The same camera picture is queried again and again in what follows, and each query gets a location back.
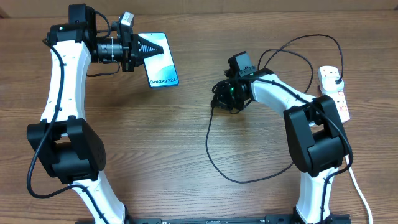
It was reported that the blue Galaxy smartphone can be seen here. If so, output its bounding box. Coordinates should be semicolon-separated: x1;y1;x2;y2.
139;32;179;88

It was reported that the black charging cable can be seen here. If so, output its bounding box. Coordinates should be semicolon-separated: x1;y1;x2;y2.
205;34;345;185

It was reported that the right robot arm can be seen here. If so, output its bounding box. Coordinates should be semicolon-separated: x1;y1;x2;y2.
211;52;353;223

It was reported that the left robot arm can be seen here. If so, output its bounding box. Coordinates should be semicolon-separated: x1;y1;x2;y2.
27;4;164;223

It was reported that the white charger plug adapter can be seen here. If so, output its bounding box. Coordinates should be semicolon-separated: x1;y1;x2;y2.
320;77;345;95

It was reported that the white power strip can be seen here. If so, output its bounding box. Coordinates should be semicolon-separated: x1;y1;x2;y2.
318;65;350;123

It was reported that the white power strip cord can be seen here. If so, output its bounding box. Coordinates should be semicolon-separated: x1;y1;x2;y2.
345;155;374;224

